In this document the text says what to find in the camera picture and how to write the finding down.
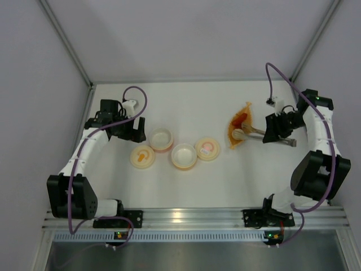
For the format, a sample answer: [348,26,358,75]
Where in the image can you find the slotted grey cable duct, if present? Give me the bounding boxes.
[52,230,339,243]

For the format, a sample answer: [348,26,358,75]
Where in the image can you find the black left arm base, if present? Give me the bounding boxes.
[93,209,143,229]

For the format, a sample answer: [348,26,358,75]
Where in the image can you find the left aluminium frame post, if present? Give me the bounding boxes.
[37,0,93,88]

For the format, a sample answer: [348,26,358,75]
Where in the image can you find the cream lid with orange handle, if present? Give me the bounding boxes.
[130,145,155,169]

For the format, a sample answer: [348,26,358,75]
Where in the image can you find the orange-based bowl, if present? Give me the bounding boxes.
[171,143,197,171]

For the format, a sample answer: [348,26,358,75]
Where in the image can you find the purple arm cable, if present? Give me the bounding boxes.
[67,86,149,235]
[265,62,339,249]

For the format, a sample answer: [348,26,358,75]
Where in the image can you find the white steamed bun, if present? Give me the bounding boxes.
[231,129,245,141]

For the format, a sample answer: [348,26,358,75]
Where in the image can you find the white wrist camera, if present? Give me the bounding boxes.
[122,99,139,118]
[266,97,285,115]

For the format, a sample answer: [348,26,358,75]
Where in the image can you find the right aluminium frame post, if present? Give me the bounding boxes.
[289,0,343,82]

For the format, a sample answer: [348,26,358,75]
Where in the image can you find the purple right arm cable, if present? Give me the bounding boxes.
[265,62,339,249]

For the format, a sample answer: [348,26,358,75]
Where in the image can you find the aluminium frame post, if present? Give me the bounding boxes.
[37,0,93,88]
[289,0,343,82]

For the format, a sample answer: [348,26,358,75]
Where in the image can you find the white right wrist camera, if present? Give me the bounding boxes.
[266,97,285,115]

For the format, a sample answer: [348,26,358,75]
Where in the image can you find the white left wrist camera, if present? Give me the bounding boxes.
[122,99,139,118]

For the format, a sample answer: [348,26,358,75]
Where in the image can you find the stainless steel tongs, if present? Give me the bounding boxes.
[242,124,297,147]

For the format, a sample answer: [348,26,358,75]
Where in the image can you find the aluminium mounting rail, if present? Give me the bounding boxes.
[42,207,350,230]

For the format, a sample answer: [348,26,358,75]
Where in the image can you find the long red sausage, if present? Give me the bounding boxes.
[231,113,248,127]

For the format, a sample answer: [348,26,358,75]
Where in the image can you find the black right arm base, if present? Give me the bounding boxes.
[242,209,295,229]

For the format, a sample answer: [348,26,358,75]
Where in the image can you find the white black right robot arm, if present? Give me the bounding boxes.
[262,89,351,219]

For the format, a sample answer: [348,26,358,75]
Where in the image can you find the pink-based bowl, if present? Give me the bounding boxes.
[149,128,174,153]

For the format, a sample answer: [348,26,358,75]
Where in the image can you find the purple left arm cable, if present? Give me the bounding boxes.
[67,86,149,235]

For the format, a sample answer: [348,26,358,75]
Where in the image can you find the cream lid with pink handle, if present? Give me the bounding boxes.
[195,137,221,161]

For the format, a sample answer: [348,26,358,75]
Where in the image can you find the fish-shaped woven bamboo tray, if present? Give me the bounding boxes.
[227,102,253,150]

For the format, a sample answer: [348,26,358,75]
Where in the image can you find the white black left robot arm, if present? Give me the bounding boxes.
[47,99,146,220]

